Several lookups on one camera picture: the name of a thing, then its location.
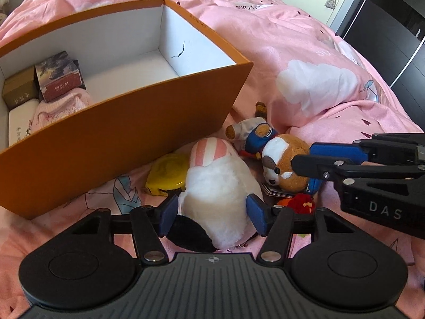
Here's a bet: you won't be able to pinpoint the pink printed duvet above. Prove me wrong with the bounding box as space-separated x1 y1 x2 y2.
0 0 425 319

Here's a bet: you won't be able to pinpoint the printed box with red side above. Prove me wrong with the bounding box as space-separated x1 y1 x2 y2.
35 51 83 103

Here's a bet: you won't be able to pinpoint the brown plush toy blue outfit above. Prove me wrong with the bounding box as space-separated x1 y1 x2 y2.
226 101 321 196

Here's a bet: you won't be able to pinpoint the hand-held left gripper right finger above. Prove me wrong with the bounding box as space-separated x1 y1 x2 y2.
246 194 357 264

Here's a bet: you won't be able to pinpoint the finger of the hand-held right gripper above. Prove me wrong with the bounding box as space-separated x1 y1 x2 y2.
290 154 425 196
309 132 425 165

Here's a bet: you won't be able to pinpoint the dark wardrobe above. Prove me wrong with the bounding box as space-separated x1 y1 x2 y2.
335 0 425 114

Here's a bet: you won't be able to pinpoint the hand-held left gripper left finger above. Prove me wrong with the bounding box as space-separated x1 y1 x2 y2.
70 193 180 264

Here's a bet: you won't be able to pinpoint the paper hang tag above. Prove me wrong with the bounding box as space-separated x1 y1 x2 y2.
261 181 296 200

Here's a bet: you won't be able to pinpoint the pink towel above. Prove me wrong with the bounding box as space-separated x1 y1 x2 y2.
31 87 92 137

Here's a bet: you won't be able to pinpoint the white glasses case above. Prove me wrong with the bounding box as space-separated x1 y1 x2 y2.
7 99 40 147

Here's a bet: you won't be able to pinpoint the small gold box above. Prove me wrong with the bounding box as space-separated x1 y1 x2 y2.
2 66 40 110

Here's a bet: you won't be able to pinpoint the white plush toy pink stripes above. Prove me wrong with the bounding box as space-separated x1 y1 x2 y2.
166 136 264 253

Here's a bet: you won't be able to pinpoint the yellow tape measure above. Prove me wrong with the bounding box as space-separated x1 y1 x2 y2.
145 153 190 196

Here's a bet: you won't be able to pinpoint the small red plush charm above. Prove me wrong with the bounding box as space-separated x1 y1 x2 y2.
277 193 316 215

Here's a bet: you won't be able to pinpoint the orange cardboard box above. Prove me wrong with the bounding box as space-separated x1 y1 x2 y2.
0 0 254 220

